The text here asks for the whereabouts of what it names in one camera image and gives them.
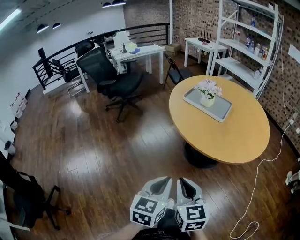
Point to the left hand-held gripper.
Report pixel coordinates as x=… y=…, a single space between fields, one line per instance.
x=143 y=206

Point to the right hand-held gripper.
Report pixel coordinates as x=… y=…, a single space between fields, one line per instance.
x=194 y=215

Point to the grey rectangular tray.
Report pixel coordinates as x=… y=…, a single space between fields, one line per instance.
x=221 y=109

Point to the pink flowers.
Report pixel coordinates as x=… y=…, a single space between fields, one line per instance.
x=207 y=101

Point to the person's right forearm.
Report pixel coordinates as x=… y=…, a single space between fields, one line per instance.
x=195 y=236

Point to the person's left forearm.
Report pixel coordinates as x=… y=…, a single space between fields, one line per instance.
x=122 y=233

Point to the person's black shirt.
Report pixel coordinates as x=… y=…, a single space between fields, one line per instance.
x=164 y=233

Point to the round wooden table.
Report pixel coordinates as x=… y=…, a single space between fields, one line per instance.
x=222 y=140

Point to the black folding chair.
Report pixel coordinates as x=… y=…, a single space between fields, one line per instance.
x=179 y=75

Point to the white power adapter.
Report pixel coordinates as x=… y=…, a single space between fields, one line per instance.
x=291 y=122

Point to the black mesh office chair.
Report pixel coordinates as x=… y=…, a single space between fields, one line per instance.
x=100 y=68

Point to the white metal shelf rack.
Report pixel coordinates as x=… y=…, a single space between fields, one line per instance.
x=236 y=64

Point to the long white desk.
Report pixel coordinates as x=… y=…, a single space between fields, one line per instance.
x=150 y=49

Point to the small clear water bottle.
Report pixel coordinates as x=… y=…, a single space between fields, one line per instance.
x=257 y=73

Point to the open cardboard box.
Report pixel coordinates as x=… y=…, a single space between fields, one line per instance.
x=173 y=48

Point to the blue cloth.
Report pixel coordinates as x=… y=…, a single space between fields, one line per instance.
x=136 y=51

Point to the black swivel chair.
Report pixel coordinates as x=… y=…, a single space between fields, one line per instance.
x=25 y=199

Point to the yellow-green desk item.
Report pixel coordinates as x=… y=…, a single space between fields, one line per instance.
x=131 y=46

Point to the small white square table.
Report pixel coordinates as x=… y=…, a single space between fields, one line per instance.
x=206 y=47

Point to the black chair with chrome legs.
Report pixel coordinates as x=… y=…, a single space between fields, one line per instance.
x=69 y=75

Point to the black router with antennas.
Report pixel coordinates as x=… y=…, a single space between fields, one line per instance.
x=204 y=39

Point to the white desk lamp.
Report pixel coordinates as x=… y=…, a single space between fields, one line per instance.
x=122 y=37

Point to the black metal railing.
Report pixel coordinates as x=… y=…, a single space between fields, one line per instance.
x=140 y=30

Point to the orange drink bottle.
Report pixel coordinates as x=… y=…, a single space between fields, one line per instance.
x=266 y=54

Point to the white bottle with green cap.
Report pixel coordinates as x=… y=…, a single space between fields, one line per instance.
x=257 y=49

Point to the clear plastic bottle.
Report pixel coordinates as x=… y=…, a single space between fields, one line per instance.
x=252 y=47

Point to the small white bin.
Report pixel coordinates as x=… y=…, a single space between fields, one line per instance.
x=9 y=147

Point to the blue drink bottle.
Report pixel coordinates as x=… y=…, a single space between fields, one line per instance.
x=262 y=51

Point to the soda bottle with blue label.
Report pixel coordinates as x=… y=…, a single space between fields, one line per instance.
x=247 y=42

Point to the large bottle with red label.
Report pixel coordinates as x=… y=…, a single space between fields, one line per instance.
x=237 y=36

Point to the white paper sheet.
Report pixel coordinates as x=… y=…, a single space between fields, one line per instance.
x=294 y=52

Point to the water bottle with blue wrap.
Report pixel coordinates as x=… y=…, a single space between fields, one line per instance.
x=253 y=21

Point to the black pendant lamp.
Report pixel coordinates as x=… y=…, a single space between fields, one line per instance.
x=107 y=4
x=42 y=28
x=119 y=2
x=56 y=25

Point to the ceiling light strip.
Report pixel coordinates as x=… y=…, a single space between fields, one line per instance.
x=9 y=20

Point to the white wall socket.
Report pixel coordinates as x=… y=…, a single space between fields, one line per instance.
x=298 y=130

